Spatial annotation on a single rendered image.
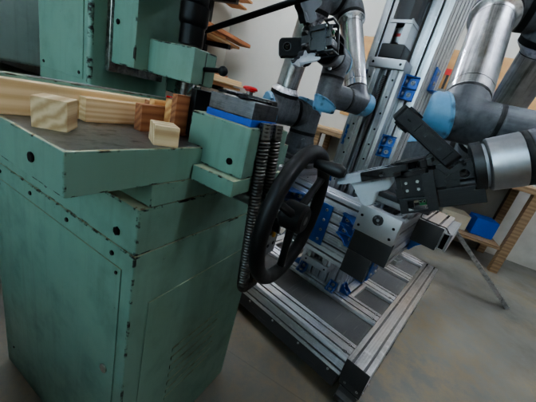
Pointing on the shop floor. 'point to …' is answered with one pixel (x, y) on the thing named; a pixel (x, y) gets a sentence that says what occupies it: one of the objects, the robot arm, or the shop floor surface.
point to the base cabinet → (112, 304)
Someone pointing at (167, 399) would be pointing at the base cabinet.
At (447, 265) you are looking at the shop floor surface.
